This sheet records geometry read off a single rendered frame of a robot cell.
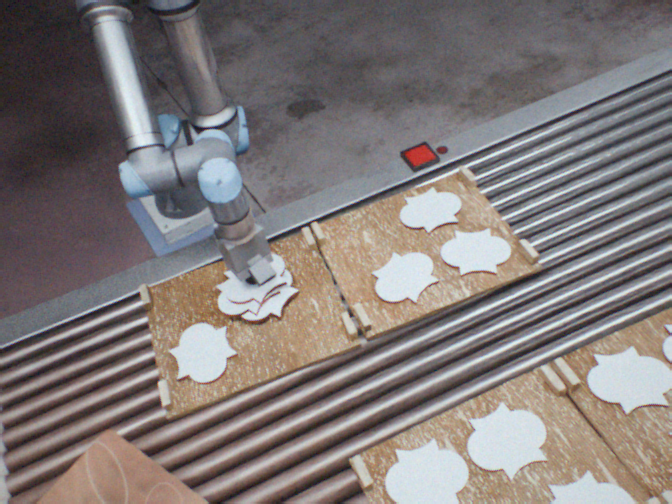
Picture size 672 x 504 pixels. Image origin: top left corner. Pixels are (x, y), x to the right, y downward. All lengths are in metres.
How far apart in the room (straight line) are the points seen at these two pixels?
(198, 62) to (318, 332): 0.64
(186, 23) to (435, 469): 1.00
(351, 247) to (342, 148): 1.73
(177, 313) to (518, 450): 0.76
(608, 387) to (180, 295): 0.90
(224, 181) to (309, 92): 2.42
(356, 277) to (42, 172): 2.44
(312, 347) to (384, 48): 2.67
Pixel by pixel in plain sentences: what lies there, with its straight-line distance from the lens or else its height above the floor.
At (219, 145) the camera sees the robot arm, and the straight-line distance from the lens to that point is 1.35.
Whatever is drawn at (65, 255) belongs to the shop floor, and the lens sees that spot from 3.21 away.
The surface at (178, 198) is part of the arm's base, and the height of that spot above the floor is 0.97.
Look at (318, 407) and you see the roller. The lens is 1.35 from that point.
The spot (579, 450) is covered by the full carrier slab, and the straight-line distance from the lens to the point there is 1.30.
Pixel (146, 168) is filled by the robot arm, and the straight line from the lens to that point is 1.35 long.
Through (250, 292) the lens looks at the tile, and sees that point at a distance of 1.46.
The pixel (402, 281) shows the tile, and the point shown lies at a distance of 1.46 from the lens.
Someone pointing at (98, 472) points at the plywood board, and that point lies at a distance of 1.29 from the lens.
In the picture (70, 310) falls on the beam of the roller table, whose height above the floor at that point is 0.91.
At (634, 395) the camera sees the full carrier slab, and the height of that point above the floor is 0.95.
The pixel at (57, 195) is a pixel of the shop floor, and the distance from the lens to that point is 3.52.
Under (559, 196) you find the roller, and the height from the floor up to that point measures 0.92.
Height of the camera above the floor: 2.10
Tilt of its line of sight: 49 degrees down
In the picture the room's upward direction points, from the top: 11 degrees counter-clockwise
